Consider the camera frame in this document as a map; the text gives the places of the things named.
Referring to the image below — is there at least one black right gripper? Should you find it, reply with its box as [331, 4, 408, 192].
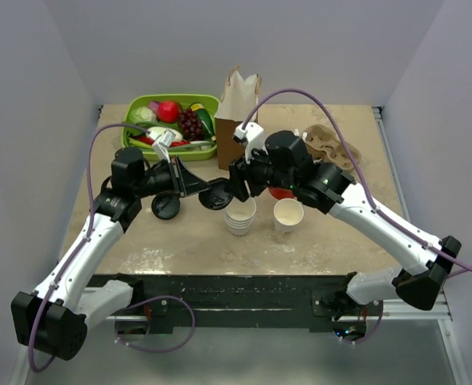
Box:
[224, 140, 297, 202]

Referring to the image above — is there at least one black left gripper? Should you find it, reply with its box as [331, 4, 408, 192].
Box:
[134, 155, 211, 199]

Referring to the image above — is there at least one black plastic coffee lid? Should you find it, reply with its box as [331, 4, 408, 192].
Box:
[198, 177, 233, 211]

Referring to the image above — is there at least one white paper cup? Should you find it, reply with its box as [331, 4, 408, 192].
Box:
[273, 198, 305, 233]

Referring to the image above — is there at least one brown paper bag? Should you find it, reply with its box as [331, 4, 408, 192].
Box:
[215, 66, 261, 171]

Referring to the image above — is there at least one brown pulp cup carrier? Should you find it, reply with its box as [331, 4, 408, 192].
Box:
[301, 124, 354, 172]

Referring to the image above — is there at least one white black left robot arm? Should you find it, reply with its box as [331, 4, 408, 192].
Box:
[11, 148, 210, 360]

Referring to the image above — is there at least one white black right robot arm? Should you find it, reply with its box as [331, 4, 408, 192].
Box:
[227, 124, 462, 315]

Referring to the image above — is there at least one stack of black lids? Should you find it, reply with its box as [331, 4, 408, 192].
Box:
[151, 197, 180, 221]

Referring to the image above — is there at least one stack of white paper cups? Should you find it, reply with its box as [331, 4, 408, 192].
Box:
[224, 198, 256, 237]

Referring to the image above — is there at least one red plastic cup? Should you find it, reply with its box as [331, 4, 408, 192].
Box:
[268, 187, 295, 200]

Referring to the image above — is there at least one white daikon radish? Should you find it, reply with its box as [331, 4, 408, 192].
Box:
[146, 126, 183, 142]

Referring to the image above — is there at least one red chili pepper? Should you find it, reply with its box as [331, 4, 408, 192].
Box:
[134, 136, 189, 147]

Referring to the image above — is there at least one dark red grape bunch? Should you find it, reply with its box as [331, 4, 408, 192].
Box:
[177, 108, 205, 141]

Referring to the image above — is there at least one green scallion stalk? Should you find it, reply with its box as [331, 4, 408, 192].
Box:
[127, 137, 216, 152]

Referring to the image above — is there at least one green plastic basket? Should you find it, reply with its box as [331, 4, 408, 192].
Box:
[121, 93, 220, 162]

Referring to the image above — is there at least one red apple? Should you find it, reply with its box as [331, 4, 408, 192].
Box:
[156, 100, 182, 124]

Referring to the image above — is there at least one green cabbage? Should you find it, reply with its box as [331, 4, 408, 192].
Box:
[128, 106, 157, 124]

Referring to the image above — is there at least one purple onion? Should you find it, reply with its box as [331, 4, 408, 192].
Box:
[147, 101, 160, 114]

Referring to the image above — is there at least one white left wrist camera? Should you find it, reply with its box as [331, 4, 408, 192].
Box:
[152, 132, 173, 163]

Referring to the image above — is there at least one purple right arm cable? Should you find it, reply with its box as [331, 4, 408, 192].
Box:
[245, 88, 472, 280]

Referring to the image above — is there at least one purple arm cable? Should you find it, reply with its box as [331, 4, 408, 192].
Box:
[245, 88, 472, 280]
[27, 123, 153, 373]

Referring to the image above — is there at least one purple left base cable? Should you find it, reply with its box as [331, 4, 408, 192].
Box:
[114, 295, 196, 354]

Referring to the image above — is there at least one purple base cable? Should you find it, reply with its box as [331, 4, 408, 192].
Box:
[337, 300, 385, 346]
[114, 295, 196, 354]

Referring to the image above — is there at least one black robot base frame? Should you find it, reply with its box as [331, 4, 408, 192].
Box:
[87, 274, 401, 334]

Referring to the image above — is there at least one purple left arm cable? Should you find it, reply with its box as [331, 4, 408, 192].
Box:
[27, 123, 153, 373]

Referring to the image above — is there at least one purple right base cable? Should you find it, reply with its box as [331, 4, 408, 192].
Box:
[337, 300, 385, 346]

